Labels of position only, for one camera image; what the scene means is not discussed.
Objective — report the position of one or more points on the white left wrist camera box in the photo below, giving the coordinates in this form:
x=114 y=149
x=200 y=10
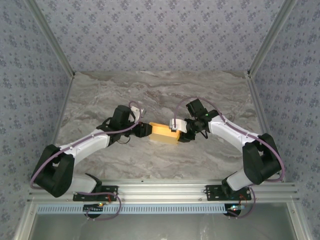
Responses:
x=137 y=113

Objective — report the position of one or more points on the aluminium corner post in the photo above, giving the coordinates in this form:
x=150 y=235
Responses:
x=270 y=37
x=51 y=37

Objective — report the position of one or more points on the yellow paper box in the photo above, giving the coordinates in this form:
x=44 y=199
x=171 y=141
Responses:
x=162 y=133

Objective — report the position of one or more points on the aluminium crossbar rail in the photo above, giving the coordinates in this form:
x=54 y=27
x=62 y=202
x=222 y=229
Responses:
x=160 y=191

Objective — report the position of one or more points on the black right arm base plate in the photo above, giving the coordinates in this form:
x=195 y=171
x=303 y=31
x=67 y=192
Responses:
x=215 y=193

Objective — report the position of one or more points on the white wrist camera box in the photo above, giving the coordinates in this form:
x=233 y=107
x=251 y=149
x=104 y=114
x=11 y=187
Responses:
x=137 y=113
x=178 y=125

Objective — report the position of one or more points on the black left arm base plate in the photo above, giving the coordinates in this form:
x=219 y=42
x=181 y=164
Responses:
x=105 y=193

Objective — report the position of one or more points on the small black controller board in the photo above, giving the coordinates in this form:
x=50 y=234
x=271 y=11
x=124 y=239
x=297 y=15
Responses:
x=93 y=209
x=235 y=210

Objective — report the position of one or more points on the aluminium table side rail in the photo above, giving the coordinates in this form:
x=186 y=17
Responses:
x=60 y=112
x=262 y=120

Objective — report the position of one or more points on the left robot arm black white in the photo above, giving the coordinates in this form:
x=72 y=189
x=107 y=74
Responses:
x=87 y=141

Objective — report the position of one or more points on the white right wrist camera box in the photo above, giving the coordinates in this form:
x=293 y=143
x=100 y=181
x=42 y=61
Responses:
x=178 y=125

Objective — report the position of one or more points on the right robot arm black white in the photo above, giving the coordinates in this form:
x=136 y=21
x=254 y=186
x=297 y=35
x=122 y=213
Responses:
x=225 y=127

